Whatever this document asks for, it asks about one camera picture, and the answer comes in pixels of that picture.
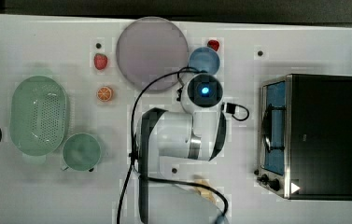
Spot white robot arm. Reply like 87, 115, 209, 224
135, 73, 227, 224

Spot silver toaster oven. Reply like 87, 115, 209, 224
255, 74, 352, 201

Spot blue bowl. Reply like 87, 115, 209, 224
189, 47, 220, 75

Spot large grey round plate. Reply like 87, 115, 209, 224
116, 17, 189, 90

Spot orange slice toy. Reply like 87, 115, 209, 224
96, 86, 113, 102

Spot small red toy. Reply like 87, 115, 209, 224
207, 40, 220, 51

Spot yellow toy food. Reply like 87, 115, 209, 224
194, 178, 217, 203

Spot red toy strawberry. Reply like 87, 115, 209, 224
93, 53, 108, 70

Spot green cup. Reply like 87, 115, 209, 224
62, 133, 102, 172

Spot green perforated colander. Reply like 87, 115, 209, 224
9, 76, 68, 157

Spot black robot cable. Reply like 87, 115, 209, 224
116, 66, 251, 224

